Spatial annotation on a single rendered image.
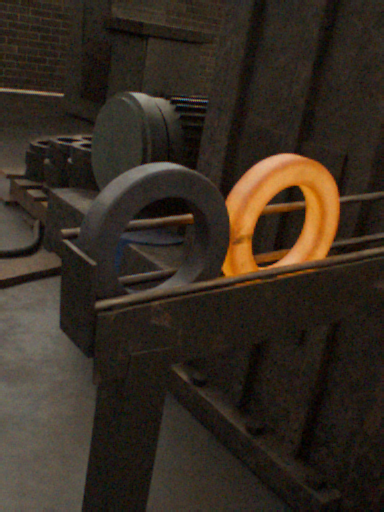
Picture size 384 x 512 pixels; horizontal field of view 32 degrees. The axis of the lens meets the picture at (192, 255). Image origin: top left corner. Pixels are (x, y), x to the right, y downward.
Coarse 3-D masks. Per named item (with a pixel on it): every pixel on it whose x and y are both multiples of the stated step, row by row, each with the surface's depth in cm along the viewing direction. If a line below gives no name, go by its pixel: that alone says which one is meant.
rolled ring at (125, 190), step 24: (144, 168) 71; (168, 168) 70; (120, 192) 68; (144, 192) 69; (168, 192) 71; (192, 192) 73; (216, 192) 75; (96, 216) 68; (120, 216) 69; (192, 216) 78; (216, 216) 76; (96, 240) 68; (216, 240) 78; (192, 264) 79; (216, 264) 79; (96, 288) 70; (120, 288) 72
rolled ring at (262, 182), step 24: (264, 168) 80; (288, 168) 80; (312, 168) 83; (240, 192) 79; (264, 192) 79; (312, 192) 85; (336, 192) 87; (240, 216) 78; (312, 216) 89; (336, 216) 89; (240, 240) 80; (312, 240) 89; (240, 264) 81; (288, 264) 89
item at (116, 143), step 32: (128, 96) 213; (160, 96) 223; (192, 96) 225; (96, 128) 228; (128, 128) 211; (160, 128) 207; (192, 128) 215; (96, 160) 229; (128, 160) 212; (160, 160) 207; (192, 160) 213; (64, 192) 250; (96, 192) 258; (64, 224) 243; (128, 256) 206; (160, 256) 200; (128, 288) 207
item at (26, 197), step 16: (32, 144) 295; (48, 144) 279; (64, 144) 274; (80, 144) 262; (32, 160) 296; (48, 160) 285; (64, 160) 275; (80, 160) 254; (16, 176) 306; (32, 176) 298; (48, 176) 279; (64, 176) 277; (80, 176) 257; (16, 192) 309; (32, 192) 282; (32, 208) 292; (32, 224) 281
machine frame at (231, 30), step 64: (256, 0) 145; (320, 0) 129; (256, 64) 149; (320, 64) 133; (256, 128) 149; (320, 128) 135; (192, 384) 168; (256, 384) 156; (320, 384) 137; (256, 448) 148; (320, 448) 140
